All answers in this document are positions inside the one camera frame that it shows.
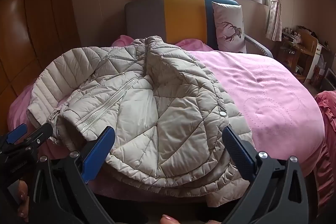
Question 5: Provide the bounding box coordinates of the person's left hand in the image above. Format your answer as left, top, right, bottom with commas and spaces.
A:
15, 179, 30, 223

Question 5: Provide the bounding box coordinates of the pink bed sheet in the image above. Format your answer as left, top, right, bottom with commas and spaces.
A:
112, 35, 214, 52

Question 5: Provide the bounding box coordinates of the pink ruffled cloth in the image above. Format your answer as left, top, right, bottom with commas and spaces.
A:
314, 91, 336, 210

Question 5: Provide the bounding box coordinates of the cluttered wooden desk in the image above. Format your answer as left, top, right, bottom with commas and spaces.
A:
278, 25, 332, 84

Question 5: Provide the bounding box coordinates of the beige puffer jacket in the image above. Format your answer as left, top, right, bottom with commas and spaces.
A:
26, 35, 254, 207

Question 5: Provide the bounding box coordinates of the white deer print pillow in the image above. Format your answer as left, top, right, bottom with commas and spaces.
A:
211, 1, 247, 54

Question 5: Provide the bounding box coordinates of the pink dotted blanket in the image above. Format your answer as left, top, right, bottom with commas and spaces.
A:
7, 49, 326, 199

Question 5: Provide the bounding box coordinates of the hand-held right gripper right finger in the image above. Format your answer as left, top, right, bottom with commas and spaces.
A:
222, 126, 309, 224

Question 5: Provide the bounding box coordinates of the grey bed rail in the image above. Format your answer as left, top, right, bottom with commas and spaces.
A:
244, 35, 274, 58

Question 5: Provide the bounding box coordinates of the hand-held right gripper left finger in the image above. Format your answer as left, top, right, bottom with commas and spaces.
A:
33, 126, 116, 224

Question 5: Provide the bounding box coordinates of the person's right hand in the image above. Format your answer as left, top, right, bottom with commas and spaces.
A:
161, 214, 182, 224

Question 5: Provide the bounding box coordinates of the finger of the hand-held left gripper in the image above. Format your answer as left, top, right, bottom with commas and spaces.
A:
0, 123, 28, 153
16, 124, 53, 156

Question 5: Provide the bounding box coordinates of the white cardboard box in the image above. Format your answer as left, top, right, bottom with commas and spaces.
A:
305, 43, 325, 87

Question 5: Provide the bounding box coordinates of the grey yellow blue headboard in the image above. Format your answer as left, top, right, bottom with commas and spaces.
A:
124, 0, 243, 51

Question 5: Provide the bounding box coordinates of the brown wooden wardrobe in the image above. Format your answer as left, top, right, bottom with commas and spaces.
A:
0, 0, 82, 100

